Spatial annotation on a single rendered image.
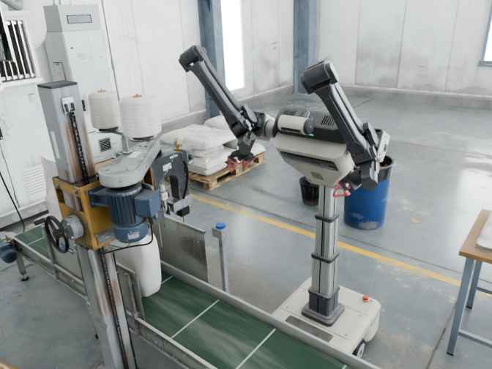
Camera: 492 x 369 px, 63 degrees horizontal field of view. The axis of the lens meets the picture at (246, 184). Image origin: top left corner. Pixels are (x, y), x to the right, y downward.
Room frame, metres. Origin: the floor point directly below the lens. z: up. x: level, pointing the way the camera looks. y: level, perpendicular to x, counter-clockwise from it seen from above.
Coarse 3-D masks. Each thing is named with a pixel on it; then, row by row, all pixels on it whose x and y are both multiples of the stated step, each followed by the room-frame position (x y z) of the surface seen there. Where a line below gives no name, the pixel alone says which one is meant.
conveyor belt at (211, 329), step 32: (160, 288) 2.13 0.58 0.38; (192, 288) 2.11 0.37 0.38; (160, 320) 1.83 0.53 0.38; (192, 320) 1.82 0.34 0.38; (224, 320) 1.81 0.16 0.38; (256, 320) 1.80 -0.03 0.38; (224, 352) 1.57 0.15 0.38; (256, 352) 1.56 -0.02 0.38; (288, 352) 1.55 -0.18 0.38; (320, 352) 1.54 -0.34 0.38
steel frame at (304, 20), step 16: (208, 0) 7.82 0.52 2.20; (304, 0) 10.33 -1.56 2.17; (208, 16) 7.88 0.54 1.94; (304, 16) 10.32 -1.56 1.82; (208, 32) 7.90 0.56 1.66; (304, 32) 10.32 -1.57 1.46; (208, 48) 7.92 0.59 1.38; (304, 48) 10.32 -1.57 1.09; (224, 64) 7.83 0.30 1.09; (304, 64) 10.31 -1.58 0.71; (224, 80) 7.81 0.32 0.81; (208, 96) 7.93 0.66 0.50; (208, 112) 7.90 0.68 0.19
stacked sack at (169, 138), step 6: (192, 126) 5.25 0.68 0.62; (198, 126) 5.23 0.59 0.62; (204, 126) 5.21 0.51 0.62; (174, 132) 5.02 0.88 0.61; (180, 132) 5.00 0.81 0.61; (186, 132) 5.00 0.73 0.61; (192, 132) 4.99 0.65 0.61; (198, 132) 4.99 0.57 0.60; (162, 138) 4.95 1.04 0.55; (168, 138) 4.88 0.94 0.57; (174, 138) 4.82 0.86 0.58; (180, 138) 4.79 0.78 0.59; (174, 144) 4.74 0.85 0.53; (180, 144) 4.73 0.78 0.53
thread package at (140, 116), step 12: (132, 96) 1.73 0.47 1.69; (144, 96) 1.72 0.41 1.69; (120, 108) 1.66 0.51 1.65; (132, 108) 1.63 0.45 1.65; (144, 108) 1.64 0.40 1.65; (156, 108) 1.69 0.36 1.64; (132, 120) 1.63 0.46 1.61; (144, 120) 1.64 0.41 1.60; (156, 120) 1.68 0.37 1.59; (132, 132) 1.63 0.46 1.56; (144, 132) 1.63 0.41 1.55; (156, 132) 1.67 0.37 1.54
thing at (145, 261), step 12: (144, 240) 2.06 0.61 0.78; (156, 240) 2.12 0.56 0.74; (120, 252) 2.12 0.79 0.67; (132, 252) 2.05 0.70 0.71; (144, 252) 2.04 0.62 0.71; (156, 252) 2.10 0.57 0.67; (132, 264) 2.06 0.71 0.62; (144, 264) 2.04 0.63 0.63; (156, 264) 2.08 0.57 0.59; (144, 276) 2.03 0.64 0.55; (156, 276) 2.07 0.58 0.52; (144, 288) 2.03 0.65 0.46; (156, 288) 2.07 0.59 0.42
